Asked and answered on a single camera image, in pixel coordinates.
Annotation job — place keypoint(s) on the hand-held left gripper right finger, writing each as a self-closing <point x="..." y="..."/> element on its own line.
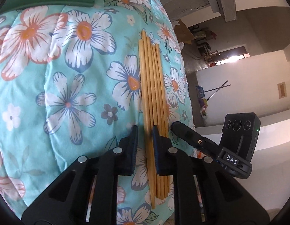
<point x="155" y="150"/>

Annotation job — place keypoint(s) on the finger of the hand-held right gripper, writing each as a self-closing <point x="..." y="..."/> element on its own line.
<point x="187" y="133"/>

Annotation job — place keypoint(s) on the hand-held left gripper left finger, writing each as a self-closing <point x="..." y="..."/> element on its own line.
<point x="135" y="145"/>

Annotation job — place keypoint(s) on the bundle of wooden chopsticks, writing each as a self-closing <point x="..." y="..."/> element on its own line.
<point x="159" y="98"/>

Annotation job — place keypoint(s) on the wooden chopstick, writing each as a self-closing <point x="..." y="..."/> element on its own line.
<point x="145" y="86"/>

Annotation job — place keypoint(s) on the blue dustpan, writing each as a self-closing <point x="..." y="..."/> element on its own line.
<point x="200" y="91"/>

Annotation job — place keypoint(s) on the wooden chair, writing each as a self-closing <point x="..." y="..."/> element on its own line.
<point x="212" y="55"/>

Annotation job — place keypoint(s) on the pile of household boxes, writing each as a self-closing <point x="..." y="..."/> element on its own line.
<point x="203" y="36"/>

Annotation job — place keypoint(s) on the floral blanket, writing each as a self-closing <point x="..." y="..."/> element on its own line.
<point x="65" y="75"/>

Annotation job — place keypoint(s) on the cardboard box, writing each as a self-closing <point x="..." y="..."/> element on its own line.
<point x="185" y="31"/>

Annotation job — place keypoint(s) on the brown wall hatch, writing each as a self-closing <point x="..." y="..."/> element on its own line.
<point x="281" y="90"/>

